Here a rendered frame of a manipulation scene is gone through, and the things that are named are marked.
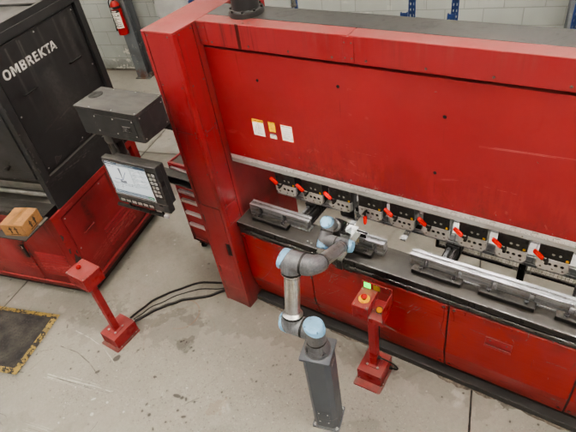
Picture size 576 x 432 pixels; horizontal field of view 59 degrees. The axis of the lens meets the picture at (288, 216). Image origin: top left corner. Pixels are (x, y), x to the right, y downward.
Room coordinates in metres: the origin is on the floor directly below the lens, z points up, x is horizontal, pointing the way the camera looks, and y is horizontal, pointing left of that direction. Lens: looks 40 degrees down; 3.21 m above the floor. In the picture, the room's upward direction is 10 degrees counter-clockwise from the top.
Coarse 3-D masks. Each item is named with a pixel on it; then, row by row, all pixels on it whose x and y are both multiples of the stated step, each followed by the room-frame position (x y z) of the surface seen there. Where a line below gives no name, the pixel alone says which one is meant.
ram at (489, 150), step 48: (240, 96) 2.80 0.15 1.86; (288, 96) 2.57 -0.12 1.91; (336, 96) 2.38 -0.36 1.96; (384, 96) 2.21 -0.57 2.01; (432, 96) 2.06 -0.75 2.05; (480, 96) 1.92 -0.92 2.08; (528, 96) 1.80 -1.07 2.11; (240, 144) 2.85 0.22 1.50; (288, 144) 2.61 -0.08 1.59; (336, 144) 2.40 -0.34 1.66; (384, 144) 2.21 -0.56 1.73; (432, 144) 2.05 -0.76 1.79; (480, 144) 1.91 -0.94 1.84; (528, 144) 1.78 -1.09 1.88; (384, 192) 2.22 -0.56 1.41; (432, 192) 2.04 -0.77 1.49; (480, 192) 1.89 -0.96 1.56; (528, 192) 1.76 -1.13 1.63
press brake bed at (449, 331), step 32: (256, 256) 2.77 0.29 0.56; (320, 288) 2.42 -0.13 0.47; (352, 288) 2.25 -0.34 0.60; (416, 288) 1.98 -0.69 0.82; (352, 320) 2.29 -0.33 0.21; (416, 320) 1.97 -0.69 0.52; (448, 320) 1.84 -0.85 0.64; (480, 320) 1.73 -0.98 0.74; (416, 352) 2.03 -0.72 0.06; (448, 352) 1.83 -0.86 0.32; (480, 352) 1.71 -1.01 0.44; (512, 352) 1.60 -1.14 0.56; (544, 352) 1.50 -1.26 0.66; (480, 384) 1.72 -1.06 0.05; (512, 384) 1.59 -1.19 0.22; (544, 384) 1.47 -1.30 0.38; (544, 416) 1.44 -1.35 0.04
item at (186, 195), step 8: (176, 160) 3.63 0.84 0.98; (176, 168) 3.54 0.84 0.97; (184, 168) 3.49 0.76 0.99; (184, 192) 3.53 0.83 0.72; (192, 192) 3.50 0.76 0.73; (184, 200) 3.55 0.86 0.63; (192, 200) 3.52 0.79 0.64; (184, 208) 3.60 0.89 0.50; (192, 208) 3.54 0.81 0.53; (192, 216) 3.56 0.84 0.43; (200, 216) 3.47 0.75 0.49; (192, 224) 3.55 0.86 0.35; (200, 224) 3.52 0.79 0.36; (192, 232) 3.60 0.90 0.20; (200, 232) 3.54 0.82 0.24; (200, 240) 3.56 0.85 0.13
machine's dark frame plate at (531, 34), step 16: (256, 16) 2.79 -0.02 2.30; (272, 16) 2.74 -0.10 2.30; (288, 16) 2.70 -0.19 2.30; (304, 16) 2.66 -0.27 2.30; (320, 16) 2.62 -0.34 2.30; (336, 16) 2.57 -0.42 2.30; (352, 16) 2.53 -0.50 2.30; (368, 16) 2.50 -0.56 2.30; (384, 16) 2.46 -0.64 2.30; (400, 16) 2.42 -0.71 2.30; (416, 32) 2.20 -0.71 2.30; (432, 32) 2.17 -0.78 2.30; (448, 32) 2.14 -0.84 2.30; (464, 32) 2.11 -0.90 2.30; (480, 32) 2.08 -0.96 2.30; (496, 32) 2.05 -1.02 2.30; (512, 32) 2.03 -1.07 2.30; (528, 32) 2.00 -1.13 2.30; (544, 32) 1.97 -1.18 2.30; (560, 32) 1.94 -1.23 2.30
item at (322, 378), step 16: (304, 352) 1.70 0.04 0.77; (304, 368) 1.69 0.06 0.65; (320, 368) 1.62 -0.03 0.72; (336, 368) 1.71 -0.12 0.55; (320, 384) 1.63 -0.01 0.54; (336, 384) 1.68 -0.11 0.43; (320, 400) 1.64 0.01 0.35; (336, 400) 1.64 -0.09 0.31; (320, 416) 1.64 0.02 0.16; (336, 416) 1.62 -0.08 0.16
